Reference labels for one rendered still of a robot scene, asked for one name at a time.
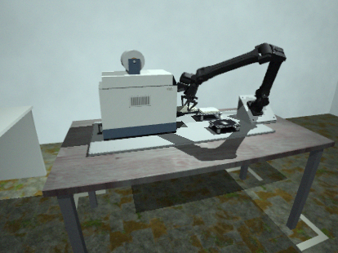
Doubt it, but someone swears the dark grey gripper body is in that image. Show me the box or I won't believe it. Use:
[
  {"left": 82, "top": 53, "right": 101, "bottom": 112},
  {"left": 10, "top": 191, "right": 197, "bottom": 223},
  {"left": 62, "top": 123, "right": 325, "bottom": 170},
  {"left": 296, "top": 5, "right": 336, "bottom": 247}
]
[{"left": 184, "top": 87, "right": 198, "bottom": 101}]

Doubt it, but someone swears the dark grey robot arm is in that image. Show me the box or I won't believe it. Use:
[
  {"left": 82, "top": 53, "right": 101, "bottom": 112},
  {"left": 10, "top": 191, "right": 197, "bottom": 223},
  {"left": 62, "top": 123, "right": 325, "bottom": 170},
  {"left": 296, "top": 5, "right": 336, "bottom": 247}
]
[{"left": 177, "top": 42, "right": 287, "bottom": 116}]

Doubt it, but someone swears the white foil roll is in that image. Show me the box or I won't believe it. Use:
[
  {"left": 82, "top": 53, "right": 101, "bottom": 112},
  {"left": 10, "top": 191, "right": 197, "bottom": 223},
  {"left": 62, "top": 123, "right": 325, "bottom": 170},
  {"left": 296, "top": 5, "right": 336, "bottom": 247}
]
[{"left": 121, "top": 50, "right": 145, "bottom": 71}]

